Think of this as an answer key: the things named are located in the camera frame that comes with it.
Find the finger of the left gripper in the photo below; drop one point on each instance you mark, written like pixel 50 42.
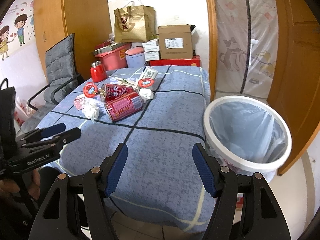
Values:
pixel 60 139
pixel 39 134

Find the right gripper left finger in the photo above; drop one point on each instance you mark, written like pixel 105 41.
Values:
pixel 58 216

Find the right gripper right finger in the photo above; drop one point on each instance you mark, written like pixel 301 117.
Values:
pixel 245 208

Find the strawberry milk carton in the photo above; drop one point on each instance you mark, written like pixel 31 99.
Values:
pixel 79 102

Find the white tissue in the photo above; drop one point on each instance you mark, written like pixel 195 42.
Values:
pixel 92 109
pixel 146 94

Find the red drink can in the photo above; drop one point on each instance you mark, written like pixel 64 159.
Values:
pixel 124 106
pixel 109 92

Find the red drink can front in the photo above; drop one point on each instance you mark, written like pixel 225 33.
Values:
pixel 124 106

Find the white blue milk carton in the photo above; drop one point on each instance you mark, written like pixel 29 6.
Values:
pixel 148 73

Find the white trash bin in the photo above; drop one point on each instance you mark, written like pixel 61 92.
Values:
pixel 246 135

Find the person's left hand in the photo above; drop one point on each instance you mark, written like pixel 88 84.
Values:
pixel 9 186

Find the grey cushioned chair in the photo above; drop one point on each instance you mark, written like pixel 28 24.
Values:
pixel 62 80

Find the red thermos jar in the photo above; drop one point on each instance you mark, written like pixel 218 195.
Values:
pixel 98 72

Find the pink plastic bucket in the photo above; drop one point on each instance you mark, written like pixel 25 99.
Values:
pixel 113 56

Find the blue checked tablecloth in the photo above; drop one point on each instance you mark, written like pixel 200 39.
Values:
pixel 160 183

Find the lavender bucket pink lid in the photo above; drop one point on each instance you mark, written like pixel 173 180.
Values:
pixel 135 57

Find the stack of white boxes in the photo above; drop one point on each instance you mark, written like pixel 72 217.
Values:
pixel 151 50

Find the wooden wardrobe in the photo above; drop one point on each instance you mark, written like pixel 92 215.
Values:
pixel 88 20

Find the gold paper shopping bag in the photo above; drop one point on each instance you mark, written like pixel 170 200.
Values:
pixel 134 23

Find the brown cardboard box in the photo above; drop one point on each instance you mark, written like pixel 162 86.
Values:
pixel 175 41

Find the wooden door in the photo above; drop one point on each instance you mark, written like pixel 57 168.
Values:
pixel 294 93

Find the red gift box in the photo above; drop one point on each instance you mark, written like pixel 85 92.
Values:
pixel 195 61

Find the cartoon screen door curtain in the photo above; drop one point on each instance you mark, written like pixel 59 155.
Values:
pixel 247 43

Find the cartoon couple wall sticker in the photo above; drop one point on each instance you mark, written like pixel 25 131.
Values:
pixel 6 38

